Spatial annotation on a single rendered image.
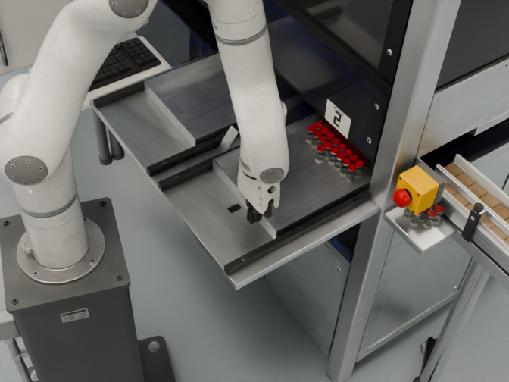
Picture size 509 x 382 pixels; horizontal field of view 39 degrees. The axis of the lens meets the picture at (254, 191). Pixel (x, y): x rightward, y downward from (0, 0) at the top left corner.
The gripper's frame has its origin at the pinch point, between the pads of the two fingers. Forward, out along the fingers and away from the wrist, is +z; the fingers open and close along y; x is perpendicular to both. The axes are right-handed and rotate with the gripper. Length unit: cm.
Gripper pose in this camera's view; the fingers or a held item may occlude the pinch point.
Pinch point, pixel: (254, 214)
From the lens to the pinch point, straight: 159.5
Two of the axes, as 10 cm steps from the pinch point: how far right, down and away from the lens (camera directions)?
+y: -5.6, -6.4, 5.2
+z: -0.6, 6.7, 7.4
